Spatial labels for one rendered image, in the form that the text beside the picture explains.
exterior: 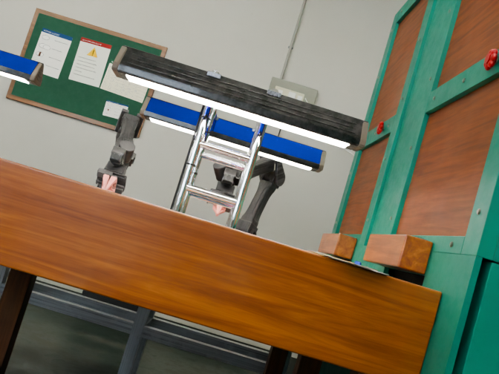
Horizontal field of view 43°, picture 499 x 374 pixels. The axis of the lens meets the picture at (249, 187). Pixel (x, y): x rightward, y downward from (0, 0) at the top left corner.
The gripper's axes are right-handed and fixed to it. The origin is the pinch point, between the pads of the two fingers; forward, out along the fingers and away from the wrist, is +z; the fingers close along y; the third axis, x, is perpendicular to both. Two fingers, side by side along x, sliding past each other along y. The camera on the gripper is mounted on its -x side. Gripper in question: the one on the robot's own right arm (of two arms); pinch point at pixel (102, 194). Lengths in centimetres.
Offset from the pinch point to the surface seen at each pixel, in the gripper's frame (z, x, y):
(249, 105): 32, -67, 39
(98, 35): -220, 57, -74
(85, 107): -187, 94, -67
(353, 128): 29, -68, 64
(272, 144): -13, -31, 49
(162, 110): -12.4, -30.7, 11.8
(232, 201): 32, -38, 42
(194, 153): 26, -45, 29
